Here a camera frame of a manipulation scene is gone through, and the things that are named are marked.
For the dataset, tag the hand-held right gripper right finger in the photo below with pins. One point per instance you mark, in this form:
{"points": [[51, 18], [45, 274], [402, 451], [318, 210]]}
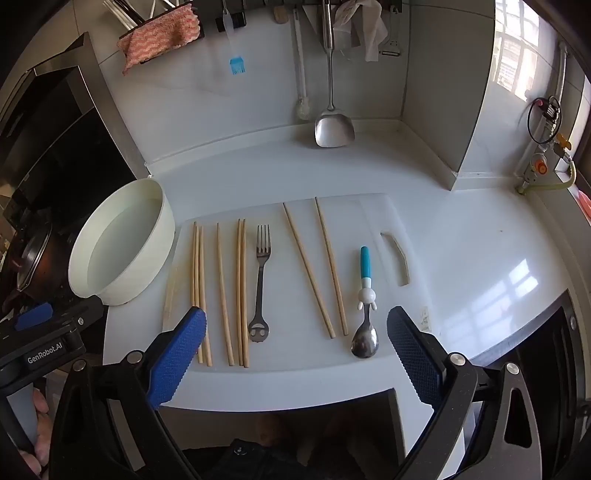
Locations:
{"points": [[415, 355]]}

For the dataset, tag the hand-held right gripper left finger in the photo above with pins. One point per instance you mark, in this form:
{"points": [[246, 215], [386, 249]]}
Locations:
{"points": [[178, 355]]}

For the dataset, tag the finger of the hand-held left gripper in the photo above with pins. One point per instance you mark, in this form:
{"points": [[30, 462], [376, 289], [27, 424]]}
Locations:
{"points": [[32, 316], [81, 311]]}

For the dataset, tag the white round basin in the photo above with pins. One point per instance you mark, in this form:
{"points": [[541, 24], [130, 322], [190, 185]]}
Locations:
{"points": [[120, 240]]}

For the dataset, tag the steel fork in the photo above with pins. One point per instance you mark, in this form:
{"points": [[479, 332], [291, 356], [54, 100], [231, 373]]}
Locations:
{"points": [[261, 286]]}

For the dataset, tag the person's left hand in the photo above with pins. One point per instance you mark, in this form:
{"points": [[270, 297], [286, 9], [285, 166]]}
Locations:
{"points": [[42, 429]]}

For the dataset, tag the brown pot with glass lid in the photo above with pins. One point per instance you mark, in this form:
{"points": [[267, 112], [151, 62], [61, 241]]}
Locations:
{"points": [[27, 258]]}

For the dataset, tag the person's dark clothing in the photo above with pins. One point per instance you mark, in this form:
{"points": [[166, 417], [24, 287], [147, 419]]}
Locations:
{"points": [[258, 457]]}

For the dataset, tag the white plastic cutting board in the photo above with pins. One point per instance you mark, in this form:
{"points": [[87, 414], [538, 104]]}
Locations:
{"points": [[360, 221]]}

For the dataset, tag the red object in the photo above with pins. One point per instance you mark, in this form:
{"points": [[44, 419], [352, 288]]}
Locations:
{"points": [[584, 203]]}

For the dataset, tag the steel spatula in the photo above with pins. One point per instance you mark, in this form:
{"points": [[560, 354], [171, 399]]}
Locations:
{"points": [[333, 129]]}

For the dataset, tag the white bottle brush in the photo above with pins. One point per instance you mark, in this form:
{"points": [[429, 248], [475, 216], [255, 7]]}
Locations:
{"points": [[301, 106]]}

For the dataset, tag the pink dish cloth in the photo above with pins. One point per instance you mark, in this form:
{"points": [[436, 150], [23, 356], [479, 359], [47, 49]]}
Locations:
{"points": [[159, 39]]}

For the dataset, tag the blue silicone brush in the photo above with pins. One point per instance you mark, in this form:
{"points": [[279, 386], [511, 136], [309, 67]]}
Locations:
{"points": [[237, 66]]}

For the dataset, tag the grey gas pipe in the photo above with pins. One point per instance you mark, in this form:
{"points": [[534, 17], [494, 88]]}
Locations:
{"points": [[556, 83]]}

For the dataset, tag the steel peeler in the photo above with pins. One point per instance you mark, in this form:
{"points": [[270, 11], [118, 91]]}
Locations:
{"points": [[392, 46]]}

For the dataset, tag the white cloth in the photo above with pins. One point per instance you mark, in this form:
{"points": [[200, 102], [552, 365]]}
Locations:
{"points": [[367, 27]]}

